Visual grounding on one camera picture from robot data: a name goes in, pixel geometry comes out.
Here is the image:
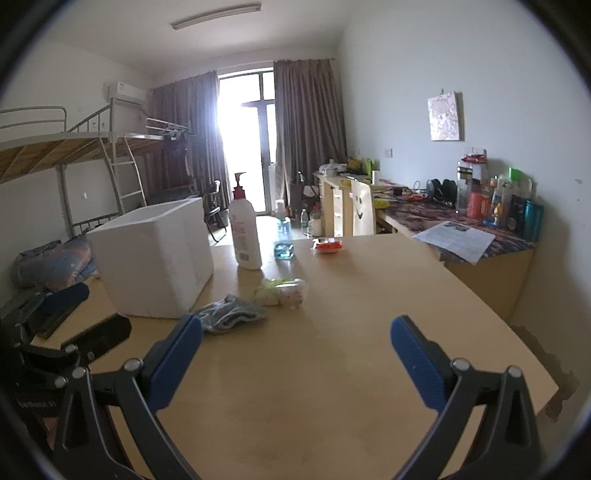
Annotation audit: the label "ceiling tube light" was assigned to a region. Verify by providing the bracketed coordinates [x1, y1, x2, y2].
[170, 2, 262, 31]

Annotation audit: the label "wooden chair with smiley face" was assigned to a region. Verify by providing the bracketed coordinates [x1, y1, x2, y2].
[350, 179, 377, 237]

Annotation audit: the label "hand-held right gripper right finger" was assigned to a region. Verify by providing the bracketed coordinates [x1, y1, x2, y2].
[390, 315, 543, 480]

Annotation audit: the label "white foam net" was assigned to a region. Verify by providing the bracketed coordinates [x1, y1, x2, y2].
[279, 278, 309, 310]

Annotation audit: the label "patterned desk cloth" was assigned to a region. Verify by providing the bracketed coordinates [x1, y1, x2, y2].
[376, 194, 539, 259]

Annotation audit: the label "white air conditioner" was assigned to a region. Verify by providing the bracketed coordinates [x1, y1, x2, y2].
[107, 82, 147, 108]

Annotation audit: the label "dark hanging clothes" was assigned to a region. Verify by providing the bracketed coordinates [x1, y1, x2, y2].
[168, 134, 192, 178]

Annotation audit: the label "brown curtain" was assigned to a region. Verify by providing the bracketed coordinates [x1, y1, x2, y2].
[150, 71, 230, 213]
[274, 58, 348, 213]

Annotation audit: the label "clear blue liquid bottle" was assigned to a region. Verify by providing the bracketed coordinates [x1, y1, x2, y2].
[273, 200, 295, 260]

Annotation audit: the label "glass balcony door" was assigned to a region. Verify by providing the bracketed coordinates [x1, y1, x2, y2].
[217, 68, 278, 215]

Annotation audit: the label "dark blue bottle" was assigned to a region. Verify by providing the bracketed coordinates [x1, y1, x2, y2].
[505, 196, 527, 232]

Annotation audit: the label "black folding chair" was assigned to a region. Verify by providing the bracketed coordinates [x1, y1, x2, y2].
[202, 180, 229, 243]

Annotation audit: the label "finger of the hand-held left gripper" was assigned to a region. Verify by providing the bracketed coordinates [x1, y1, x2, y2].
[60, 314, 132, 365]
[18, 282, 90, 341]

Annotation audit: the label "white lotion pump bottle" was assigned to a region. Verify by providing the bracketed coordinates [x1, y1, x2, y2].
[229, 172, 263, 271]

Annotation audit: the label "red snack packet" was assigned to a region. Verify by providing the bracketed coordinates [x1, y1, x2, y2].
[311, 237, 346, 256]

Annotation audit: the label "wall poster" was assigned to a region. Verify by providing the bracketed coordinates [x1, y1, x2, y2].
[427, 91, 464, 142]

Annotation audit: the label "printed paper sheet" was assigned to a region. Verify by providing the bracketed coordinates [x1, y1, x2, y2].
[411, 220, 496, 265]

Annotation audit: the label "grey metal bunk bed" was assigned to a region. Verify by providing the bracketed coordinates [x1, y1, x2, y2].
[0, 106, 116, 241]
[108, 104, 218, 215]

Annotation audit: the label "wooden desk with drawers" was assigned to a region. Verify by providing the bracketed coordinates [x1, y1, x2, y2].
[314, 171, 536, 324]

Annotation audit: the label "teal can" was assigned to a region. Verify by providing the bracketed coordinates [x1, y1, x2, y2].
[524, 200, 544, 243]

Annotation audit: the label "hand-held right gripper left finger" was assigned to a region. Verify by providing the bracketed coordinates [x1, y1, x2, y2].
[51, 313, 204, 480]

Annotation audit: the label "black headphones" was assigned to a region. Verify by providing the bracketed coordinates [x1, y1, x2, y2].
[427, 178, 458, 206]

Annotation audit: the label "black bin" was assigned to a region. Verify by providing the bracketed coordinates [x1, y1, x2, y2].
[290, 182, 319, 213]

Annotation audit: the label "rolled blue plaid bedding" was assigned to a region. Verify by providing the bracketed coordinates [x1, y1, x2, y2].
[11, 235, 100, 291]

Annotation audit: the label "grey cloth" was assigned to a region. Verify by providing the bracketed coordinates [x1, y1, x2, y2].
[194, 295, 269, 334]

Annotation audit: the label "white foam box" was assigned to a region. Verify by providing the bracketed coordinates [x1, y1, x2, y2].
[85, 197, 215, 320]

